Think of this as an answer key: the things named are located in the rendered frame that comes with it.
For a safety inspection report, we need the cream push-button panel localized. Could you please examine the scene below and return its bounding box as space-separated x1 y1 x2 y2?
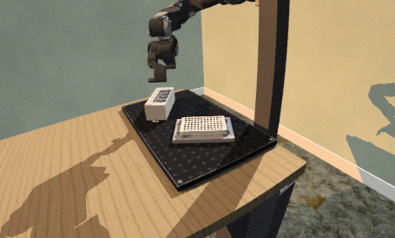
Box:
144 88 175 122

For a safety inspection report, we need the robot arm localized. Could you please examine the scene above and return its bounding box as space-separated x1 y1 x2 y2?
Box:
148 0 259 39

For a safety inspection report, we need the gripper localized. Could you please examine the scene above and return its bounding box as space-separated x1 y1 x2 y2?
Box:
148 21 178 83

